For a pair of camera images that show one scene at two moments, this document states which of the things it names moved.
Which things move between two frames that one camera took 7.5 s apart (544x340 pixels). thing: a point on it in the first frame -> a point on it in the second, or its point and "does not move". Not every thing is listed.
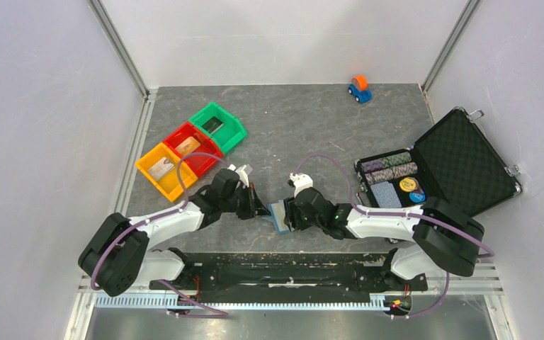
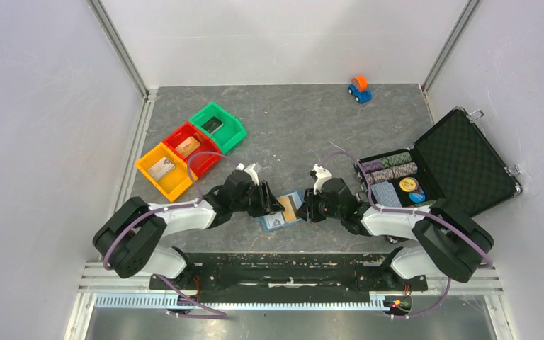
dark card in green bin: [213, 125] does not move
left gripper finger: [261, 210] -> [276, 206]
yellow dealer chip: [408, 184] does not move
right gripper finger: [291, 217] -> [305, 211]
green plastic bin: [227, 129] does not move
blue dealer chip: [417, 197] does not move
